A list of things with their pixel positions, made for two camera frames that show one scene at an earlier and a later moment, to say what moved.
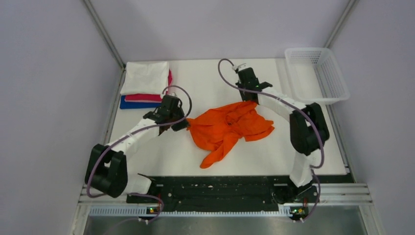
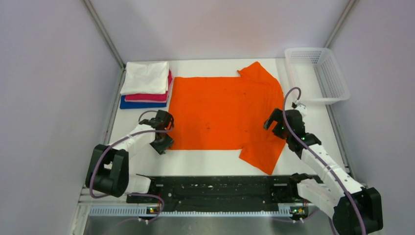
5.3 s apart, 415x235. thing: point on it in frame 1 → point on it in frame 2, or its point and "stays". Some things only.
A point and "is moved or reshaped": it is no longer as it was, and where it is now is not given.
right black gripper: [244, 98] → [276, 115]
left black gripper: [181, 125] → [161, 148]
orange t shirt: [220, 129] is moved or reshaped
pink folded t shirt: [148, 97] stays
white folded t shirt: [146, 78] stays
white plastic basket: [314, 75] stays
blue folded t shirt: [125, 105] stays
